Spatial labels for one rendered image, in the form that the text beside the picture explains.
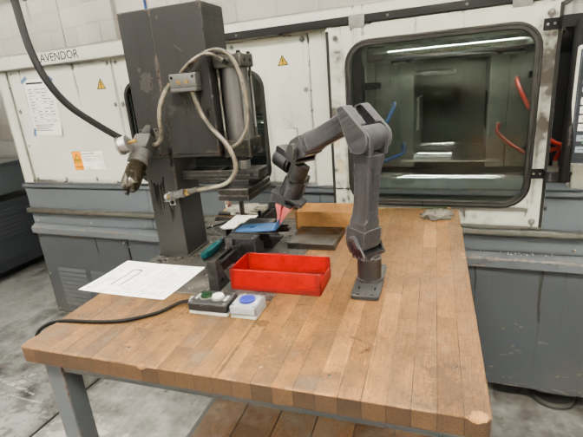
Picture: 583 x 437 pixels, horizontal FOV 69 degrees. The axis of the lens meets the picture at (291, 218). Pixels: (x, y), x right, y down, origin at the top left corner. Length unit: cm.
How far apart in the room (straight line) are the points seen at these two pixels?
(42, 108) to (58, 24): 306
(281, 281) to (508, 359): 128
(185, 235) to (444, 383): 92
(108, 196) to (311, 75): 135
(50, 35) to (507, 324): 537
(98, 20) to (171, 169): 403
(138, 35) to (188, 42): 16
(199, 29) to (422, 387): 103
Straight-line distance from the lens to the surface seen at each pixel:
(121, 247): 265
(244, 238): 129
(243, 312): 102
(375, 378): 83
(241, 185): 128
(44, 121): 283
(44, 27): 597
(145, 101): 139
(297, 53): 189
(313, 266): 119
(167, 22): 134
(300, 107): 189
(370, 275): 112
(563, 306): 201
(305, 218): 155
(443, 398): 81
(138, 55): 139
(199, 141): 131
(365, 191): 104
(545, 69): 174
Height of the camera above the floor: 142
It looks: 18 degrees down
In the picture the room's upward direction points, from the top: 5 degrees counter-clockwise
